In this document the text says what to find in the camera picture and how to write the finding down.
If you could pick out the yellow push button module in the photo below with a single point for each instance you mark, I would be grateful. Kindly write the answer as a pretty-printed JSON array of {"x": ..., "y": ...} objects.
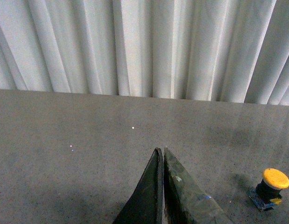
[{"x": 266, "y": 195}]

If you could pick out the white pleated curtain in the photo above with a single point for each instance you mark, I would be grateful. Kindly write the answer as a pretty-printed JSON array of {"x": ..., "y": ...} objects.
[{"x": 213, "y": 50}]

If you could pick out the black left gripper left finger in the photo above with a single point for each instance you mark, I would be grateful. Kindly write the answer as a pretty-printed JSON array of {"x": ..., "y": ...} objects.
[{"x": 146, "y": 203}]

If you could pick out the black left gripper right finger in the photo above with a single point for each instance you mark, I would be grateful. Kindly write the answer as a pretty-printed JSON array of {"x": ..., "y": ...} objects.
[{"x": 185, "y": 201}]

